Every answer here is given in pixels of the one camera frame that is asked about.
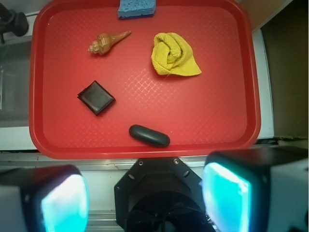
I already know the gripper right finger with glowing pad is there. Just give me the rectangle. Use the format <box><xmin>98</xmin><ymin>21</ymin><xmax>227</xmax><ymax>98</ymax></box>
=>
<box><xmin>201</xmin><ymin>146</ymin><xmax>309</xmax><ymax>232</ymax></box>

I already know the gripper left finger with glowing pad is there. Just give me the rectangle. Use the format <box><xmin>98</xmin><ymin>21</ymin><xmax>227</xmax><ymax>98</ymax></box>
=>
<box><xmin>0</xmin><ymin>165</ymin><xmax>89</xmax><ymax>232</ymax></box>

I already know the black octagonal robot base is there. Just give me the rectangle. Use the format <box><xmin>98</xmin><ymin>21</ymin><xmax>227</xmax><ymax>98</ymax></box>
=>
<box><xmin>114</xmin><ymin>158</ymin><xmax>214</xmax><ymax>232</ymax></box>

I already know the small black box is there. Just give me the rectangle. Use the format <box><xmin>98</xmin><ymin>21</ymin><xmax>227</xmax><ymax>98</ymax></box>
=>
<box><xmin>77</xmin><ymin>81</ymin><xmax>116</xmax><ymax>116</ymax></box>

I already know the black oval stone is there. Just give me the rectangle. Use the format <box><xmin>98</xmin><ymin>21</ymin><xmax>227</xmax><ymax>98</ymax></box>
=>
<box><xmin>129</xmin><ymin>125</ymin><xmax>170</xmax><ymax>147</ymax></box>

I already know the red plastic tray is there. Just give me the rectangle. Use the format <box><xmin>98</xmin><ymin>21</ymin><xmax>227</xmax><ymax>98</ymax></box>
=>
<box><xmin>29</xmin><ymin>0</ymin><xmax>261</xmax><ymax>160</ymax></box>

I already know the yellow crumpled cloth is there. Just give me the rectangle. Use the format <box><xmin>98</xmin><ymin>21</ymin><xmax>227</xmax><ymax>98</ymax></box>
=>
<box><xmin>151</xmin><ymin>32</ymin><xmax>202</xmax><ymax>77</ymax></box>

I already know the brown spiral seashell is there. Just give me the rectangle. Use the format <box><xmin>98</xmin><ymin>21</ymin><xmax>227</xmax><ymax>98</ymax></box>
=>
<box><xmin>87</xmin><ymin>30</ymin><xmax>131</xmax><ymax>55</ymax></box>

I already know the black clamp knob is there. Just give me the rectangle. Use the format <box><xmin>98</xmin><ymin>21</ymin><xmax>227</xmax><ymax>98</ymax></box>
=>
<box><xmin>0</xmin><ymin>3</ymin><xmax>29</xmax><ymax>44</ymax></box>

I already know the blue sponge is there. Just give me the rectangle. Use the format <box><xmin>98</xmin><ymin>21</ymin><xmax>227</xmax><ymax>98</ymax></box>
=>
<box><xmin>118</xmin><ymin>0</ymin><xmax>156</xmax><ymax>19</ymax></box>

